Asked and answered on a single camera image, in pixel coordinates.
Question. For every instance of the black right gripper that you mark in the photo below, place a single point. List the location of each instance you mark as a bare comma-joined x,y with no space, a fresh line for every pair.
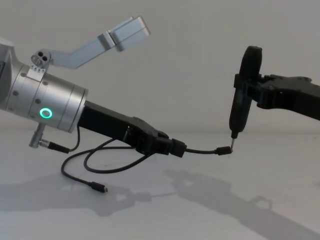
297,95

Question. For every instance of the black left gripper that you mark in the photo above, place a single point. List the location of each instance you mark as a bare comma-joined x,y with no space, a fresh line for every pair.
107,119

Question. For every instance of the black handheld device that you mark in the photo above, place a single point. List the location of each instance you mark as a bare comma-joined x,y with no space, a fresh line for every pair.
241,105

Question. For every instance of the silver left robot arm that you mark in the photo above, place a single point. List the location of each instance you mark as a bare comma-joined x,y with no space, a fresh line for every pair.
57,105

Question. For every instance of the white table cloth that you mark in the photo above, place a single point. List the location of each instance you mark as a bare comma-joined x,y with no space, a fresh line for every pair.
200,200

